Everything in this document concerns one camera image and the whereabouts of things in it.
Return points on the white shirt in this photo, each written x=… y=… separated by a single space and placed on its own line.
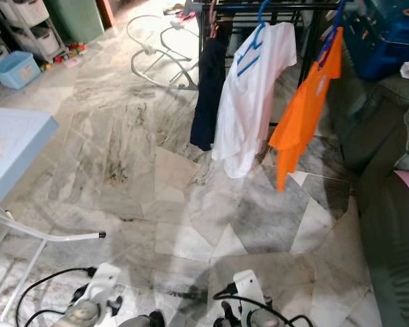
x=252 y=116

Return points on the blue plastic hanger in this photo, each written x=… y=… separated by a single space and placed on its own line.
x=262 y=17
x=330 y=44

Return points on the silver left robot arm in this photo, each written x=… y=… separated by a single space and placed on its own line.
x=82 y=317

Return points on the pink plastic hanger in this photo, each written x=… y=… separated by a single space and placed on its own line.
x=215 y=24

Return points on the white plastic folding table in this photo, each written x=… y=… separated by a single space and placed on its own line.
x=13 y=150

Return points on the light blue plastic bin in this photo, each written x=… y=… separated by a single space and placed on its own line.
x=24 y=71

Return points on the white drawer shelf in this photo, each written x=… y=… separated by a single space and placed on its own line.
x=27 y=13

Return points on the green cabinet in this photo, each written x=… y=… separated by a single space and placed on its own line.
x=75 y=17

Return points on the navy blue garment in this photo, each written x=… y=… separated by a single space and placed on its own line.
x=210 y=102

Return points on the silver right robot leg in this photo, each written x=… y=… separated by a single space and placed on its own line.
x=223 y=322

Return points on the orange t-shirt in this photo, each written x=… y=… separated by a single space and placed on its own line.
x=303 y=116

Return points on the black metal drying rack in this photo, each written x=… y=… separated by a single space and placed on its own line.
x=293 y=6

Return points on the grey green sofa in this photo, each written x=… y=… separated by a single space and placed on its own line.
x=388 y=259

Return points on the dark blue plastic crate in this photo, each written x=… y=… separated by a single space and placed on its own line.
x=382 y=41

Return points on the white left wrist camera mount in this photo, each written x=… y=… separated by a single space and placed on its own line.
x=105 y=283

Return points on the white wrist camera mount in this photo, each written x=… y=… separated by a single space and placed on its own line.
x=105 y=283
x=248 y=289

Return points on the brown wooden door frame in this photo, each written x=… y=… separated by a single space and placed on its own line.
x=103 y=12

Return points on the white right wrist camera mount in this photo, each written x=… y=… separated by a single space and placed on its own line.
x=248 y=289

